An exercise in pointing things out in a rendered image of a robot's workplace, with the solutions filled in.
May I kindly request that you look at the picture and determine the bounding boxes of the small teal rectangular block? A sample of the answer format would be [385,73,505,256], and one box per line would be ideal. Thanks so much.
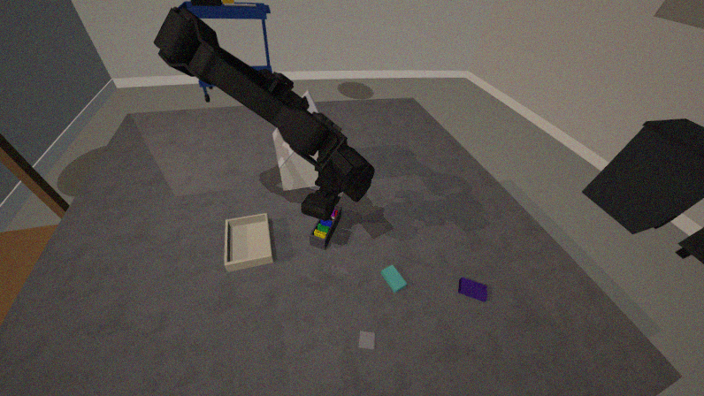
[380,265,407,293]

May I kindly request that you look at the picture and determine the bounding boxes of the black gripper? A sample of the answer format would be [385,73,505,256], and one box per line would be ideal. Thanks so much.
[301,167,342,221]

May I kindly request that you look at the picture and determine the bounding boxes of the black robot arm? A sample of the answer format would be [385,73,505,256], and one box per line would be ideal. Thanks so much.
[154,6,374,202]

